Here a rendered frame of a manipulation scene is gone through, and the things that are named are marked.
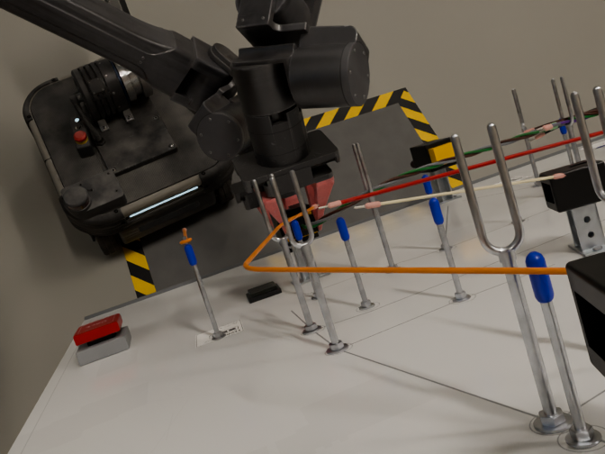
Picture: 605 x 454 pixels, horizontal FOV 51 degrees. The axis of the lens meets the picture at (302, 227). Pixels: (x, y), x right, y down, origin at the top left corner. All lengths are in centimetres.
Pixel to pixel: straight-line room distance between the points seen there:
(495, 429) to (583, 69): 247
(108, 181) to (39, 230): 41
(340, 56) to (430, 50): 208
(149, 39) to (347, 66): 30
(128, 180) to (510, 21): 169
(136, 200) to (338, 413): 158
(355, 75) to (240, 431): 32
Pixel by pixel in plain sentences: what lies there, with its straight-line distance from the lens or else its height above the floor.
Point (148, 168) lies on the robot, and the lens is 198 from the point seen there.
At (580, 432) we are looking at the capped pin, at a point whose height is 152.
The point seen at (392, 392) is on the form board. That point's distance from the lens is 40.
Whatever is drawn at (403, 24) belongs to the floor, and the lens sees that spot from 274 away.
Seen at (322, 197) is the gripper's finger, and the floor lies 124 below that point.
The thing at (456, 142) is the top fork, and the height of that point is 158.
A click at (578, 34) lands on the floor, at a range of 288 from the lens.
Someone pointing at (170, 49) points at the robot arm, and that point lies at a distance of 79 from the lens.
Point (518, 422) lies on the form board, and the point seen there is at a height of 148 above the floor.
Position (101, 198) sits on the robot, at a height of 28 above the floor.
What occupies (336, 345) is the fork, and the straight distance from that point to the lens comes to 49.
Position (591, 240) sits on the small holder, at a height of 133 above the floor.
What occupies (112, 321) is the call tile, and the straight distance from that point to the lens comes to 75.
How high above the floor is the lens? 180
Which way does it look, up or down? 59 degrees down
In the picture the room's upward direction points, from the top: straight up
